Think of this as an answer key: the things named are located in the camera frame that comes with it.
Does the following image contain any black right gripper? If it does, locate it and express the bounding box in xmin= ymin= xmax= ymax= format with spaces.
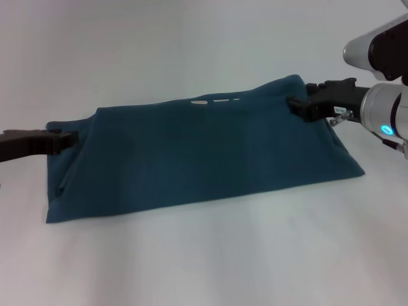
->
xmin=288 ymin=77 xmax=370 ymax=123

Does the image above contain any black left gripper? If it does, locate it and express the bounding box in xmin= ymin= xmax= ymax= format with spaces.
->
xmin=0 ymin=128 xmax=80 ymax=163

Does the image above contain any teal blue shirt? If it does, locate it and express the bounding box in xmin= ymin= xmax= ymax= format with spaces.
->
xmin=45 ymin=74 xmax=366 ymax=224

